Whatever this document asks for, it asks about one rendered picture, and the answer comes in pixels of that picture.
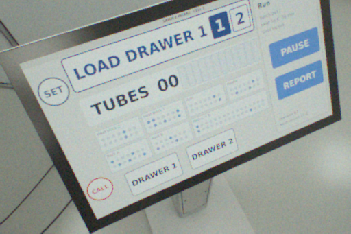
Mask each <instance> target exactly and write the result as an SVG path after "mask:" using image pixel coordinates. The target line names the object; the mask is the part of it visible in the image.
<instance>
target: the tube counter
mask: <svg viewBox="0 0 351 234"><path fill-rule="evenodd" d="M259 52H260V51H259V48H258V42H257V36H255V37H254V38H251V39H247V40H245V41H242V42H239V43H236V44H235V45H230V46H228V47H226V48H222V49H220V50H218V51H214V52H212V53H209V54H206V55H203V56H201V57H197V58H195V59H193V60H189V61H186V62H184V63H180V64H179V65H176V66H173V67H170V68H168V69H164V70H162V71H158V72H156V73H153V74H152V77H153V79H154V82H155V85H156V88H157V90H158V94H159V97H160V99H161V100H163V99H165V98H167V97H171V96H172V95H175V94H178V93H181V92H183V91H187V90H189V89H192V88H195V87H196V86H200V85H202V84H204V83H207V82H210V81H212V80H216V79H217V78H220V77H224V76H225V75H228V74H231V73H234V72H235V71H239V70H242V69H244V68H247V67H249V66H251V65H255V64H256V63H259V62H261V57H260V54H259Z"/></svg>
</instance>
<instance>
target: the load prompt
mask: <svg viewBox="0 0 351 234"><path fill-rule="evenodd" d="M254 30H255V28H254V20H253V17H252V9H251V5H250V0H238V1H235V2H234V3H229V4H227V5H224V6H221V7H218V8H215V9H213V10H208V11H206V12H203V13H199V14H196V15H195V16H190V17H188V18H186V19H181V20H179V21H176V22H172V23H170V24H167V25H163V26H160V27H158V28H154V29H152V30H150V31H146V32H143V33H140V34H135V35H133V36H129V37H127V38H124V39H122V40H121V39H120V40H118V41H115V42H113V43H108V44H107V45H102V46H99V47H97V48H93V49H90V50H88V51H83V52H82V53H79V54H75V55H72V56H67V57H66V58H63V59H59V61H60V64H61V65H62V68H63V69H64V72H65V73H66V76H67V79H68V80H69V82H70V85H71V88H72V89H73V92H74V94H78V93H80V92H82V91H87V90H89V89H93V88H95V87H97V86H99V85H103V84H105V83H107V82H112V81H113V80H118V79H120V78H122V77H126V76H128V75H130V74H134V73H137V72H139V71H143V70H145V69H149V68H151V67H154V66H157V65H160V64H162V63H165V62H168V61H170V60H174V59H176V58H180V57H182V56H185V55H187V54H191V53H193V52H195V51H199V50H201V49H205V48H207V47H210V46H212V45H216V44H218V43H222V42H224V41H226V40H229V39H232V38H235V37H237V36H241V35H243V34H246V33H249V32H252V31H254Z"/></svg>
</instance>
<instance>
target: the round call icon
mask: <svg viewBox="0 0 351 234"><path fill-rule="evenodd" d="M81 185H82V186H83V188H84V191H85V192H86V195H87V197H88V199H89V201H90V203H91V204H92V206H93V205H96V204H97V203H98V202H102V201H104V200H106V199H109V198H111V197H113V196H116V195H118V193H117V190H116V188H115V186H114V183H113V181H112V179H111V177H110V175H109V173H105V174H103V175H101V176H98V177H96V178H93V179H91V180H89V181H87V182H84V183H82V184H81Z"/></svg>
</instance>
